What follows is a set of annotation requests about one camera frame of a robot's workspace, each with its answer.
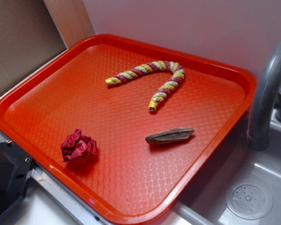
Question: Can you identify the crumpled red paper ball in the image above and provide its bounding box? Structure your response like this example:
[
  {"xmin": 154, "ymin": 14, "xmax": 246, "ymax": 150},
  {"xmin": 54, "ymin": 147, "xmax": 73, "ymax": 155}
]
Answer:
[{"xmin": 61, "ymin": 129, "xmax": 98, "ymax": 164}]

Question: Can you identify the aluminium frame rail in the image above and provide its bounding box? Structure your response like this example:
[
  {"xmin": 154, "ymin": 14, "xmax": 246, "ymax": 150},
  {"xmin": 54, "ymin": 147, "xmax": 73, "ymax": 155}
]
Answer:
[{"xmin": 0, "ymin": 131, "xmax": 108, "ymax": 225}]

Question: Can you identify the brown cardboard panel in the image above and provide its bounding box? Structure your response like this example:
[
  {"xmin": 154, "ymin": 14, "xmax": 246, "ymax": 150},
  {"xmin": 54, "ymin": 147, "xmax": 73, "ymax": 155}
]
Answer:
[{"xmin": 0, "ymin": 0, "xmax": 94, "ymax": 97}]

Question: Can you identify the brown wood chip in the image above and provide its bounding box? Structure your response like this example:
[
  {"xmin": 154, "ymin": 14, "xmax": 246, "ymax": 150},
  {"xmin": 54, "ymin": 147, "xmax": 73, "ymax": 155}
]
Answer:
[{"xmin": 145, "ymin": 127, "xmax": 194, "ymax": 144}]

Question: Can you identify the twisted multicolour rope toy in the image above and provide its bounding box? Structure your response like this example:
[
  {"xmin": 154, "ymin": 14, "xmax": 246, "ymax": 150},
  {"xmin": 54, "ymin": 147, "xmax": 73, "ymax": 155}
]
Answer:
[{"xmin": 105, "ymin": 60, "xmax": 185, "ymax": 113}]

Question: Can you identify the orange plastic tray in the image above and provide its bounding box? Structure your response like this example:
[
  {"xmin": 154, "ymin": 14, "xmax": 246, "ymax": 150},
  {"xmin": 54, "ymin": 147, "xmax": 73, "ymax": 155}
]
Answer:
[{"xmin": 0, "ymin": 35, "xmax": 256, "ymax": 225}]

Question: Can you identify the grey plastic sink basin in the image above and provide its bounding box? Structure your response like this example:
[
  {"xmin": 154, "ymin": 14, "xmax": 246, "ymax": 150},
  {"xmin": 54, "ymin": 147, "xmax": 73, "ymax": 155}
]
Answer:
[{"xmin": 172, "ymin": 115, "xmax": 281, "ymax": 225}]

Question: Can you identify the grey curved faucet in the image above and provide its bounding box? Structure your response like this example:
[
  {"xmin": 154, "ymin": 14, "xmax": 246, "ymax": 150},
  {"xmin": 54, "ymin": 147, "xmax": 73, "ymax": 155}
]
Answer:
[{"xmin": 247, "ymin": 42, "xmax": 281, "ymax": 151}]

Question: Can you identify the black metal bracket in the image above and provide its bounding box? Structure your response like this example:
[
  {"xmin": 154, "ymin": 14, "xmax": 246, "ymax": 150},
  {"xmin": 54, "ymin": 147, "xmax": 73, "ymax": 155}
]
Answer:
[{"xmin": 0, "ymin": 142, "xmax": 34, "ymax": 222}]

